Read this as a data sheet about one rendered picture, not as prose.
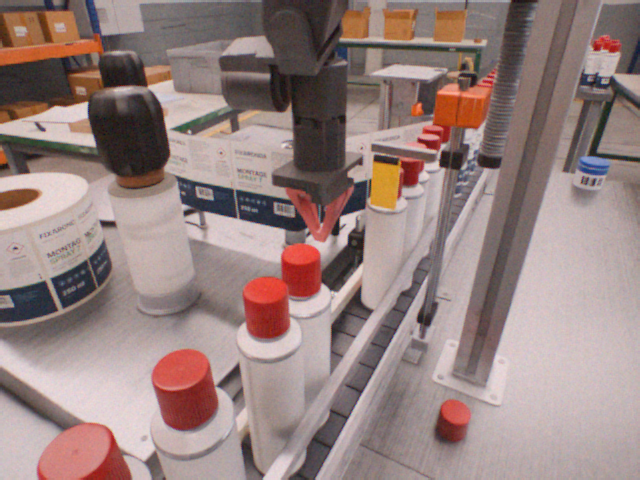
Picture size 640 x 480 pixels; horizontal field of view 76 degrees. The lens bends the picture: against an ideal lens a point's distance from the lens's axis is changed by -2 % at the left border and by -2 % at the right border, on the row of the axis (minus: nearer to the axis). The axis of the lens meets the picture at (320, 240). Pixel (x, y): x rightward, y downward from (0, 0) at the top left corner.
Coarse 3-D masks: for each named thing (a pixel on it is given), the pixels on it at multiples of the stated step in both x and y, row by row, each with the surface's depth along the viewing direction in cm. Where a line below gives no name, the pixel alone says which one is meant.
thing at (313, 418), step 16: (432, 224) 64; (416, 256) 56; (400, 272) 53; (400, 288) 50; (384, 304) 47; (368, 320) 45; (368, 336) 43; (352, 352) 41; (336, 368) 39; (352, 368) 40; (336, 384) 37; (320, 400) 36; (304, 416) 35; (320, 416) 35; (304, 432) 33; (288, 448) 32; (304, 448) 33; (288, 464) 31
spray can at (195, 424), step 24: (168, 360) 24; (192, 360) 24; (168, 384) 22; (192, 384) 22; (168, 408) 23; (192, 408) 23; (216, 408) 25; (168, 432) 24; (192, 432) 24; (216, 432) 24; (168, 456) 24; (192, 456) 24; (216, 456) 25; (240, 456) 28
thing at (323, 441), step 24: (480, 168) 107; (456, 216) 84; (432, 240) 75; (360, 288) 63; (360, 312) 58; (336, 336) 54; (384, 336) 54; (336, 360) 51; (360, 360) 51; (360, 384) 48; (336, 408) 45; (336, 432) 42; (312, 456) 40
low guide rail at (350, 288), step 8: (360, 272) 61; (352, 280) 59; (360, 280) 60; (344, 288) 57; (352, 288) 58; (336, 296) 56; (344, 296) 56; (352, 296) 59; (336, 304) 54; (344, 304) 57; (336, 312) 55; (240, 416) 40; (240, 424) 39; (248, 424) 40; (240, 432) 39; (248, 432) 40; (240, 440) 39
